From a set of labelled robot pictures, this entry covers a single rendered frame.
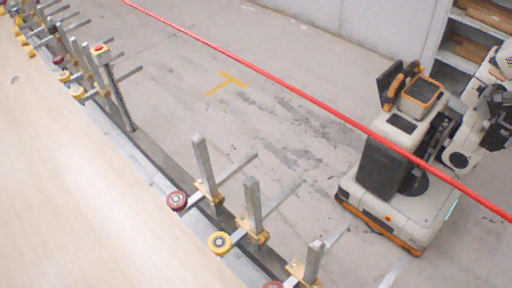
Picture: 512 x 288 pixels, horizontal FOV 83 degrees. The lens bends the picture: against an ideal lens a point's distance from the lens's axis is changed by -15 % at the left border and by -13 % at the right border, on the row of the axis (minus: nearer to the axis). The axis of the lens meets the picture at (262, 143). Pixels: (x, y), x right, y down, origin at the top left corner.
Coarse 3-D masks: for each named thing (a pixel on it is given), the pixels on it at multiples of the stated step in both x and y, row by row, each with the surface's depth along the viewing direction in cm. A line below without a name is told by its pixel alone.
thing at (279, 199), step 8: (296, 184) 131; (280, 192) 129; (288, 192) 129; (272, 200) 127; (280, 200) 127; (264, 208) 124; (272, 208) 124; (264, 216) 123; (240, 232) 118; (232, 240) 116; (240, 240) 118; (232, 248) 116
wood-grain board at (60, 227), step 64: (0, 64) 201; (0, 128) 155; (64, 128) 152; (0, 192) 126; (64, 192) 126; (128, 192) 125; (0, 256) 106; (64, 256) 106; (128, 256) 107; (192, 256) 107
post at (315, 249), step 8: (312, 240) 88; (320, 240) 87; (312, 248) 86; (320, 248) 86; (312, 256) 90; (320, 256) 90; (312, 264) 93; (304, 272) 102; (312, 272) 97; (304, 280) 106; (312, 280) 103
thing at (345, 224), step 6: (342, 222) 122; (348, 222) 122; (336, 228) 121; (342, 228) 121; (348, 228) 123; (336, 234) 119; (342, 234) 122; (330, 240) 118; (336, 240) 119; (330, 246) 117; (324, 252) 115; (288, 282) 108; (294, 282) 108
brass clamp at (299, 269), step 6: (294, 258) 113; (288, 264) 111; (300, 264) 111; (288, 270) 110; (294, 270) 110; (300, 270) 110; (294, 276) 109; (300, 276) 108; (300, 282) 108; (306, 282) 107; (318, 282) 107
